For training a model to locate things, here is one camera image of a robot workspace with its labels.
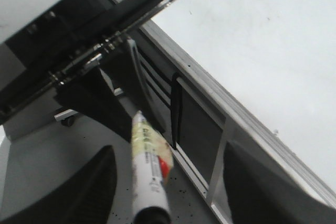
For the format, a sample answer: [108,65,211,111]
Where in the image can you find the white whiteboard marker with tape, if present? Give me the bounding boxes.
[131,111,174,223]

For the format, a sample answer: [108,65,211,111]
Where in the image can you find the grey aluminium whiteboard frame rail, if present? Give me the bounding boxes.
[90,0,336,210]

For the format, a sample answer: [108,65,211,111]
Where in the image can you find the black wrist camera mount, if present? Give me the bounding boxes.
[1,0,175,141]

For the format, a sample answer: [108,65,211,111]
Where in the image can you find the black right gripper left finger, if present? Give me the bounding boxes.
[2,145,117,223]

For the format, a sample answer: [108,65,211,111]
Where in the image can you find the white whiteboard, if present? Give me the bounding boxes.
[99,0,336,180]

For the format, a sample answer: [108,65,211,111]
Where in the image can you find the dark panel with white bar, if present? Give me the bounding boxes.
[171,73,226,188]

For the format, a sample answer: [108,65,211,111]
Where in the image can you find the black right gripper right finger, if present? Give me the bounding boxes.
[223,141,335,223]

